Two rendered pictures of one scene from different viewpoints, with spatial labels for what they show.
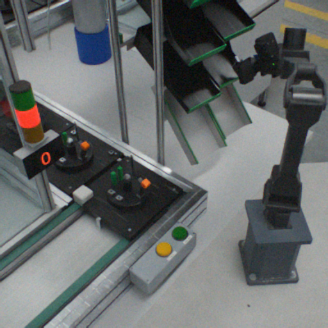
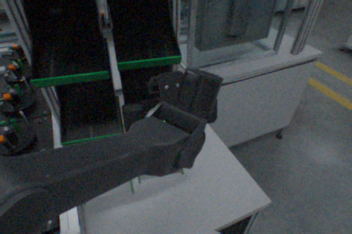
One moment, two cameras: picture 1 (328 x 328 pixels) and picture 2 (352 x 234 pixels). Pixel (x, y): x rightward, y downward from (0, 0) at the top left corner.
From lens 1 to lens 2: 1.04 m
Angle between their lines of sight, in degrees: 18
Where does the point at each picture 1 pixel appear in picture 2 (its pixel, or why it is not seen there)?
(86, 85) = not seen: hidden behind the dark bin
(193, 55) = (55, 74)
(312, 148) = (306, 187)
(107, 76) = not seen: hidden behind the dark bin
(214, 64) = (144, 96)
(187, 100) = (75, 130)
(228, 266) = not seen: outside the picture
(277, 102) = (292, 139)
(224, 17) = (147, 39)
